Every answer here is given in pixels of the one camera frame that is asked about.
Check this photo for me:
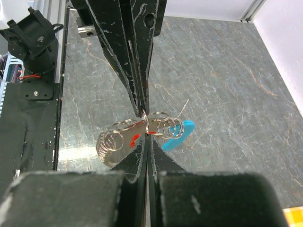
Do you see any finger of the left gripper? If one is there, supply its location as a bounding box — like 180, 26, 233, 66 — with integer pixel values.
119, 0, 166, 114
71, 0, 141, 117

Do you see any red key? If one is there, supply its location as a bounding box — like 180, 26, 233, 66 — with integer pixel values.
129, 131, 163, 148

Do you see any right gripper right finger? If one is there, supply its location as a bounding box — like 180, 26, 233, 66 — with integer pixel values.
149, 138, 287, 227

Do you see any orange checkered cloth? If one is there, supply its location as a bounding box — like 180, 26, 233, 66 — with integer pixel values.
283, 206, 303, 227

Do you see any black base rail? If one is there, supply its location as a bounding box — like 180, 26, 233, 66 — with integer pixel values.
0, 7, 71, 197

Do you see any keyring chain with blue tag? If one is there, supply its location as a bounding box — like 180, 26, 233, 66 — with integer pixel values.
96, 111, 196, 167

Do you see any slotted cable duct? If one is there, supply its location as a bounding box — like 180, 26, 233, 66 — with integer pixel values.
0, 52, 24, 112

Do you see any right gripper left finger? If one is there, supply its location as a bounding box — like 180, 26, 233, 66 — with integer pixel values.
0, 136, 146, 227

